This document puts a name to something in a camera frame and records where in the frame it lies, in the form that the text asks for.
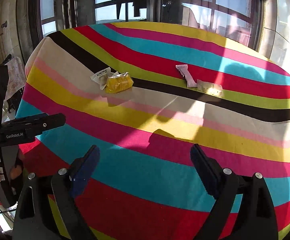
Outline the white nut packet red logo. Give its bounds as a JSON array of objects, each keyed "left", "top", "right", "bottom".
[{"left": 90, "top": 67, "right": 118, "bottom": 90}]

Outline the yellow cake packet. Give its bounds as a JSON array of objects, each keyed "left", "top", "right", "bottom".
[{"left": 105, "top": 73, "right": 133, "bottom": 94}]

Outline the clear nougat packet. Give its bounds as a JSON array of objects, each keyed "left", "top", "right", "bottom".
[{"left": 197, "top": 80, "right": 224, "bottom": 98}]

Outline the pink wrapper snack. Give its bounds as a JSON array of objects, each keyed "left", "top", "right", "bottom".
[{"left": 175, "top": 64, "right": 197, "bottom": 88}]

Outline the colourful striped tablecloth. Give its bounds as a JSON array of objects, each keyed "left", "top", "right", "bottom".
[{"left": 17, "top": 22, "right": 290, "bottom": 239}]

